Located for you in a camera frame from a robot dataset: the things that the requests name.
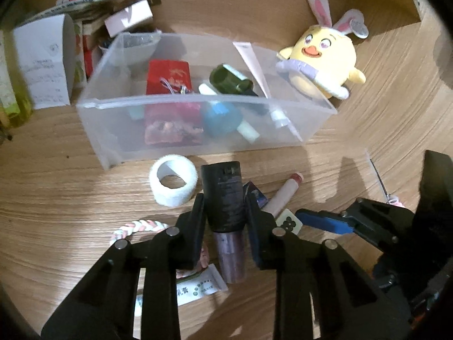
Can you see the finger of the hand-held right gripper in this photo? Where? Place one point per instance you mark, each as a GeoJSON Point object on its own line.
{"type": "Point", "coordinates": [318, 219]}

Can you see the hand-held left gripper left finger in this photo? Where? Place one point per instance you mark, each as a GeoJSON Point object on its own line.
{"type": "Point", "coordinates": [193, 233]}

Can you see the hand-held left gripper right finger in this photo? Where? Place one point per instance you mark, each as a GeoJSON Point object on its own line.
{"type": "Point", "coordinates": [258, 233]}

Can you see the purple bottle with black cap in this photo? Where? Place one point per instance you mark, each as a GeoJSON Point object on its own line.
{"type": "Point", "coordinates": [223, 198]}

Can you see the blue white tube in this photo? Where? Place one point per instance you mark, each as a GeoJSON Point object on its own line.
{"type": "Point", "coordinates": [247, 132]}

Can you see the clear plastic storage box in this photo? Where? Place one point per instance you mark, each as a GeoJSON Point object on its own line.
{"type": "Point", "coordinates": [106, 127]}

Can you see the green glass dropper bottle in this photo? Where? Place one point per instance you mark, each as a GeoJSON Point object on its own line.
{"type": "Point", "coordinates": [226, 79]}

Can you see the red foil tea packet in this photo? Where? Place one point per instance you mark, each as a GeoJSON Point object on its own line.
{"type": "Point", "coordinates": [168, 74]}

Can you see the mahjong tile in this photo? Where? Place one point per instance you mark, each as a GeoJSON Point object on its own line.
{"type": "Point", "coordinates": [288, 221]}

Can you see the white tape roll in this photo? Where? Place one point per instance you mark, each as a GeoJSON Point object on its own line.
{"type": "Point", "coordinates": [177, 196]}

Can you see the pale lipstick tube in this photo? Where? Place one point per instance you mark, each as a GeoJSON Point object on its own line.
{"type": "Point", "coordinates": [283, 194]}

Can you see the pink paw toy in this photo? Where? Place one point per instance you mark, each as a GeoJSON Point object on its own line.
{"type": "Point", "coordinates": [396, 201]}

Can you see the white labelled packet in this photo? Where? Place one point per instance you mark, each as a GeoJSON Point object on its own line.
{"type": "Point", "coordinates": [198, 287]}

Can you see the thin black pen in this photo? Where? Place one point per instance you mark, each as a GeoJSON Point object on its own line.
{"type": "Point", "coordinates": [380, 180]}

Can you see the yellow chick plush toy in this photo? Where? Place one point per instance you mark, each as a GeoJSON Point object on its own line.
{"type": "Point", "coordinates": [325, 60]}

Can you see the pink and white box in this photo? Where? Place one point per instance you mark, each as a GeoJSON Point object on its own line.
{"type": "Point", "coordinates": [129, 17]}

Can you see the yellow-green spray bottle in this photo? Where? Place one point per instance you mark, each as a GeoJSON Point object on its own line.
{"type": "Point", "coordinates": [14, 92]}

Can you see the white paper box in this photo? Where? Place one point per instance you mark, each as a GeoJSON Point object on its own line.
{"type": "Point", "coordinates": [42, 60]}

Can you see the pile of books and boxes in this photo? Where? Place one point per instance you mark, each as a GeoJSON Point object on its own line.
{"type": "Point", "coordinates": [88, 14]}

